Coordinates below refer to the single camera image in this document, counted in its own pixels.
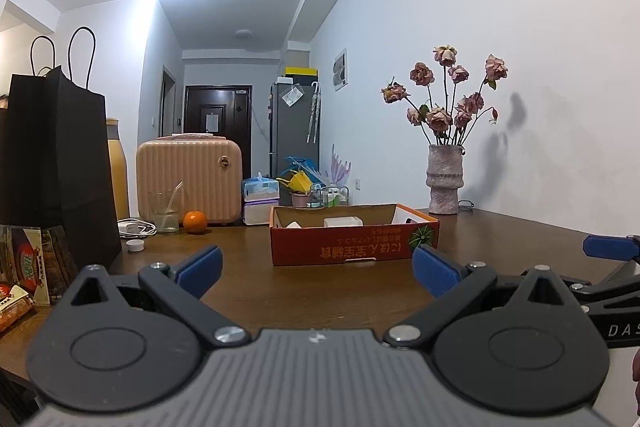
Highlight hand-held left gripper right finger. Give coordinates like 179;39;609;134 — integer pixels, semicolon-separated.
384;243;576;350

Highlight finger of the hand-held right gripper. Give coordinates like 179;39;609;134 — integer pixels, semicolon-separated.
562;259;640;304
584;234;640;259

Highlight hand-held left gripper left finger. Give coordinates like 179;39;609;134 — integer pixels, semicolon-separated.
69;244;252;349

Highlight orange and white cardboard box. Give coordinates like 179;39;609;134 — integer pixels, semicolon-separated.
269;203;441;267

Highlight orange fruit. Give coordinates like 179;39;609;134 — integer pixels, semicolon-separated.
182;210;208;235

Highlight clear glass cup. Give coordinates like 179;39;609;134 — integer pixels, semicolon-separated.
148;182;183;234

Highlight purple and white tissue box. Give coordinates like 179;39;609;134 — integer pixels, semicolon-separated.
243;201;279;226

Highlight pink textured vase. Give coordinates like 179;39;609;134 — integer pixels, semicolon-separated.
426;144;466;216

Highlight pink ribbed suitcase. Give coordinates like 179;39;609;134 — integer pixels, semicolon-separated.
136;134;244;226

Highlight tall yellow bottle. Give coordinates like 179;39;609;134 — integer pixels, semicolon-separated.
106;118;131;222

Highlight green and white bottles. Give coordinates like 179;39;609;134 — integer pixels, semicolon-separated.
320;187;349;208

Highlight yellow watering can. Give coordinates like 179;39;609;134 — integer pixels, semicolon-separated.
276;170;312;195

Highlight purple feathery decoration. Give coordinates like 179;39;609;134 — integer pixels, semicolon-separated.
325;144;352;188

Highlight blue plastic bag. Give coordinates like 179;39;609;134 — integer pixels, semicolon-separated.
282;155;321;180

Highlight dried pink rose bouquet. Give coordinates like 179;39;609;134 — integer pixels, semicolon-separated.
381;44;510;148

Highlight grey refrigerator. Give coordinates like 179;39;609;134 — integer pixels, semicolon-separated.
270;81;321;180

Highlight dark brown door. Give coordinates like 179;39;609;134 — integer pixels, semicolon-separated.
183;85;252;180

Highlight clear snack bag red label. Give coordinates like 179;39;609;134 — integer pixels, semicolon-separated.
0;224;78;305

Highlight black paper bag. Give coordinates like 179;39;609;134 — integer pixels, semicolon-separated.
0;27;123;273

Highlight orange snack packet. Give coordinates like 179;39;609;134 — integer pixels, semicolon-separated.
0;282;36;333

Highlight hanging umbrellas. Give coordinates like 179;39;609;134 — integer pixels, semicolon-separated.
306;82;322;144

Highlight white charger cable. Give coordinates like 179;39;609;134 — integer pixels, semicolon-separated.
117;218;158;239

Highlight side door frame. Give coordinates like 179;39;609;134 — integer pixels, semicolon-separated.
161;66;178;138

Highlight wall picture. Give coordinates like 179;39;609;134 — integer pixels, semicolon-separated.
332;48;348;92

